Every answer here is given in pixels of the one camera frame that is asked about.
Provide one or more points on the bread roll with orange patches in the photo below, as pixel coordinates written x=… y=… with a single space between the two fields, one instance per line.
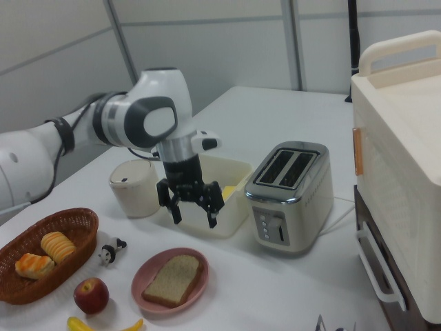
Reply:
x=34 y=266

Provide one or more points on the panda figurine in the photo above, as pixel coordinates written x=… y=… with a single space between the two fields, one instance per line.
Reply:
x=110 y=251

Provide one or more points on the red apple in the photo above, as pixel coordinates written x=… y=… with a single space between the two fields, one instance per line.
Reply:
x=91 y=296

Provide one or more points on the large cream oven appliance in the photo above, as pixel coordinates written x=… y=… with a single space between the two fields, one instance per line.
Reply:
x=403 y=155

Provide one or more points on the orange striped bread roll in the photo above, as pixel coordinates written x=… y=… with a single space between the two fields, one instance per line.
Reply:
x=58 y=246

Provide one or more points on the pink plate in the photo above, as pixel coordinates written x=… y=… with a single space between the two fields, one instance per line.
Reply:
x=141 y=279

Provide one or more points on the brown wicker basket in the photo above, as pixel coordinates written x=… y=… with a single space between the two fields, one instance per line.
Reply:
x=77 y=238

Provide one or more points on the brown bread slice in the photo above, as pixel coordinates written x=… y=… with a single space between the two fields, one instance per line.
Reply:
x=174 y=281

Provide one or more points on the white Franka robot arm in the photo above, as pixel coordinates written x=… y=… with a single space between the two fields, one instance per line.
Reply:
x=155 y=113

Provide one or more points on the black camera stand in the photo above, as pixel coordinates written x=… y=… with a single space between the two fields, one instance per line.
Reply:
x=353 y=41

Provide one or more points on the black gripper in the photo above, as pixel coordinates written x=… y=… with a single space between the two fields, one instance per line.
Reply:
x=187 y=189

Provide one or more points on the yellow banana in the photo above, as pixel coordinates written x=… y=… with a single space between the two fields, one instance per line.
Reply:
x=79 y=325

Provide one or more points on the white plastic container box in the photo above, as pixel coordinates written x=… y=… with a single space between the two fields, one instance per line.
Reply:
x=229 y=213

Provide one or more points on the chrome and cream toaster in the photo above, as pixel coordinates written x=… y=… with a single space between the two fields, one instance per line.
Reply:
x=296 y=213

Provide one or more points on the cream bin with lid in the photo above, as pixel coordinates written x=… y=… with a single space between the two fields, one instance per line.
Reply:
x=132 y=193

